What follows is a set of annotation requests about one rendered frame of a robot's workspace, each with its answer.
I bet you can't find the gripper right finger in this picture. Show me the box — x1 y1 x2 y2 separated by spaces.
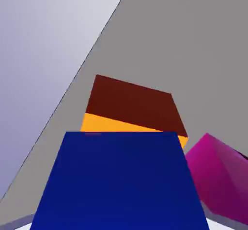
203 209 248 230

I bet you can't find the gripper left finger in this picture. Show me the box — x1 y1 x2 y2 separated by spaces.
0 213 36 230

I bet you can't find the large orange box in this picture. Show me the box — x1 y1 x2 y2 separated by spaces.
80 74 189 149

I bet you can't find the large blue box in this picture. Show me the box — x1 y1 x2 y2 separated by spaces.
29 131 211 230

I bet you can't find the large magenta box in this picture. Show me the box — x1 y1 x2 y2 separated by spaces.
185 132 248 226

